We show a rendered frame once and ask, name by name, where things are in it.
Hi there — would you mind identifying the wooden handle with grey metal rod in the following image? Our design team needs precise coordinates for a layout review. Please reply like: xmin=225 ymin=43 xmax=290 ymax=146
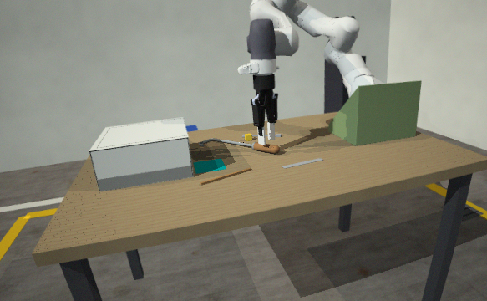
xmin=199 ymin=138 xmax=280 ymax=154

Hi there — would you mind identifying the teal square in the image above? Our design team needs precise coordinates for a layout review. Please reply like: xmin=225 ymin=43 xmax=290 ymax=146
xmin=193 ymin=158 xmax=226 ymax=174

